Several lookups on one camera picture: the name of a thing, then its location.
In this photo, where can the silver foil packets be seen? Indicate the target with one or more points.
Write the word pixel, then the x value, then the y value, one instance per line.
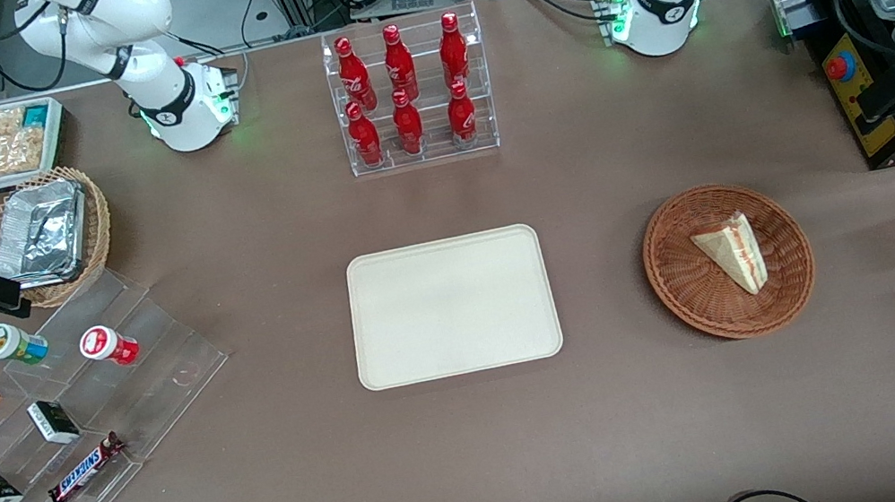
pixel 40 233

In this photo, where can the light wicker basket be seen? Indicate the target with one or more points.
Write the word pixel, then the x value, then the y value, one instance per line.
pixel 98 218

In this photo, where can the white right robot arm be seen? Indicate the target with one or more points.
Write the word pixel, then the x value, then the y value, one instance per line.
pixel 173 106

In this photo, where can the red cola bottle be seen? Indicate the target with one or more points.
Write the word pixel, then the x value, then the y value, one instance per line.
pixel 454 50
pixel 399 64
pixel 409 128
pixel 355 76
pixel 365 139
pixel 462 117

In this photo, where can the red lid cup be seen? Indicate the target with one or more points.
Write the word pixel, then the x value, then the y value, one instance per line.
pixel 102 343

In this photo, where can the clear acrylic bottle rack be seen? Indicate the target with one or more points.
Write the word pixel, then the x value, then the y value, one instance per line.
pixel 436 156

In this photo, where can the beige serving tray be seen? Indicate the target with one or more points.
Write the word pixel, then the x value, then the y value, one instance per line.
pixel 452 305

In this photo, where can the triangle sandwich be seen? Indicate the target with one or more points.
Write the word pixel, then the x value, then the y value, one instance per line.
pixel 730 254

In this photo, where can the teal snack pack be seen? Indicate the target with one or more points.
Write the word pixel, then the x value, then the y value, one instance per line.
pixel 36 115

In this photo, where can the green lid cup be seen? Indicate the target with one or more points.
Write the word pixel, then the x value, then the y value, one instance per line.
pixel 3 341

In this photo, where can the clear acrylic tiered stand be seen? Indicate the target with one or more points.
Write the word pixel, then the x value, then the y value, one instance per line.
pixel 153 337

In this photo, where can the Snickers bar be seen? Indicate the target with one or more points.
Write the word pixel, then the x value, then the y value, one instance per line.
pixel 86 469

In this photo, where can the brown round wicker basket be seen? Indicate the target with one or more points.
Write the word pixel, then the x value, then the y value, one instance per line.
pixel 680 285

